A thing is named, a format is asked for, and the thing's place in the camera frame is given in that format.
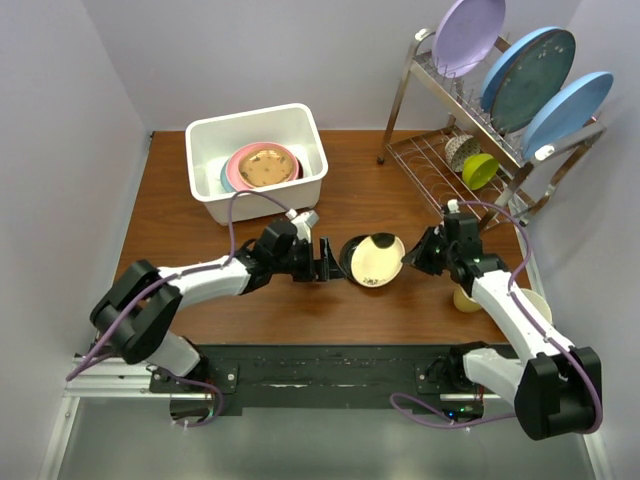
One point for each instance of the patterned white bowl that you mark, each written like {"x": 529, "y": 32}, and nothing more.
{"x": 459, "y": 148}

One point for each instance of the light blue plate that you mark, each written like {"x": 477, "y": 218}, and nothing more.
{"x": 498, "y": 71}
{"x": 567, "y": 111}

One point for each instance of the dark teal plate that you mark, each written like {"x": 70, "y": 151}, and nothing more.
{"x": 532, "y": 79}

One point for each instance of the light blue plate front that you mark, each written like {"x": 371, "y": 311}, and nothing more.
{"x": 567, "y": 111}

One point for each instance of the lavender plate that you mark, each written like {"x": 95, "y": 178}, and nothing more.
{"x": 466, "y": 35}

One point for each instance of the white plastic bin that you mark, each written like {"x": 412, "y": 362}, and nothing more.
{"x": 210, "y": 142}

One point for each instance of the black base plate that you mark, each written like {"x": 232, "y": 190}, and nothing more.
{"x": 368, "y": 377}

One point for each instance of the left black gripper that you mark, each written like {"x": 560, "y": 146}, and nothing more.
{"x": 309, "y": 273}

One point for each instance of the cream cup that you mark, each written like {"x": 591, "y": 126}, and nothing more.
{"x": 463, "y": 302}
{"x": 539, "y": 302}

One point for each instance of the blue cream leaf plate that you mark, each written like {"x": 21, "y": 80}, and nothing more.
{"x": 224, "y": 179}

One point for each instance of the black glossy plate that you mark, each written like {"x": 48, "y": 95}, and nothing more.
{"x": 345, "y": 257}

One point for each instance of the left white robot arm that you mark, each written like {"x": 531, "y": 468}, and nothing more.
{"x": 135, "y": 315}

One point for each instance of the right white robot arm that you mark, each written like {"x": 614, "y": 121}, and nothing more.
{"x": 525, "y": 350}

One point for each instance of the aluminium rail frame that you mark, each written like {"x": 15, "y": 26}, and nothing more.
{"x": 111, "y": 427}

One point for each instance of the pink plastic plate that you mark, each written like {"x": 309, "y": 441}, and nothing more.
{"x": 232, "y": 169}

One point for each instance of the light blue plate behind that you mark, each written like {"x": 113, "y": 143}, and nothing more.
{"x": 498, "y": 71}

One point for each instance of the steel dish rack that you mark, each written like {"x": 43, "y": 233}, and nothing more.
{"x": 525, "y": 186}

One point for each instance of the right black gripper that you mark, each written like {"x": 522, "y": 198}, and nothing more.
{"x": 416, "y": 257}

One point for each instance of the lime green bowl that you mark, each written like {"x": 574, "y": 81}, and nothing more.
{"x": 478, "y": 170}

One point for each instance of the cream plate black brushstroke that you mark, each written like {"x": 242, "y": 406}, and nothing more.
{"x": 376, "y": 260}

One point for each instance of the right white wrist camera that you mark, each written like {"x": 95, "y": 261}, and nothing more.
{"x": 453, "y": 206}

